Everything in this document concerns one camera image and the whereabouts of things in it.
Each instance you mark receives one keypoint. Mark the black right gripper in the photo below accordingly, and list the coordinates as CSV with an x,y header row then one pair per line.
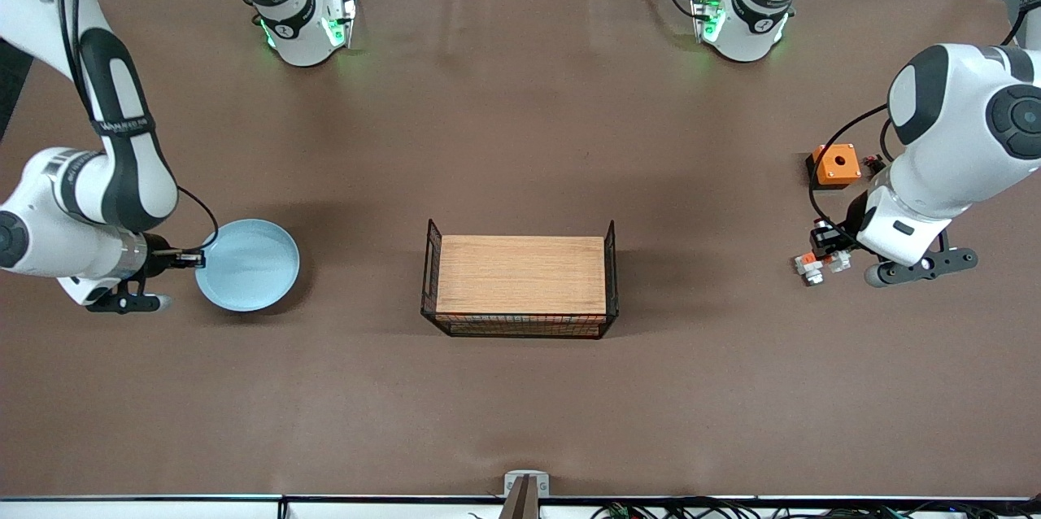
x,y
157,249

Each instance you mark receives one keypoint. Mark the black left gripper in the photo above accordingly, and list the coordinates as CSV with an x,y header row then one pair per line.
x,y
851,220

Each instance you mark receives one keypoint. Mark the white red button module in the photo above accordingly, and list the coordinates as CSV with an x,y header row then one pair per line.
x,y
839,260

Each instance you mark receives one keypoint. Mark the light blue round plate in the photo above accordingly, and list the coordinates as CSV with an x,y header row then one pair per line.
x,y
248,267

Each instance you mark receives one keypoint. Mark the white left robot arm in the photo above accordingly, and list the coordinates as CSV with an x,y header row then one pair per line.
x,y
960,137

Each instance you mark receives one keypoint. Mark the black push button head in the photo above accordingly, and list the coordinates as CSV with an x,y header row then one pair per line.
x,y
873,164

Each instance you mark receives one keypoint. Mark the white orange contact block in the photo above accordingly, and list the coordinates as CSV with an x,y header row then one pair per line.
x,y
807,267

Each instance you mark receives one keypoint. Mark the white table edge profile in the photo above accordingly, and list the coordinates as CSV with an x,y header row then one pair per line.
x,y
163,511

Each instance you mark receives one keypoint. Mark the wooden board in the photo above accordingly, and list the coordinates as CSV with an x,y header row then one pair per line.
x,y
520,275

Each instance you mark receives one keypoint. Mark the brown table cover sheet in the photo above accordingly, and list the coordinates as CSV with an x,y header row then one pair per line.
x,y
520,137

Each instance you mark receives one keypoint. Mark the orange button enclosure box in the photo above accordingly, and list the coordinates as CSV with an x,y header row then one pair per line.
x,y
836,165

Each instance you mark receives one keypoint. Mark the grey metal clamp bracket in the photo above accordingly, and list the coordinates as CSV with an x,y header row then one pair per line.
x,y
511,486

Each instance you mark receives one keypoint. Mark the dark camera pole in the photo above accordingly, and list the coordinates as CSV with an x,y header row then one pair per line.
x,y
520,507

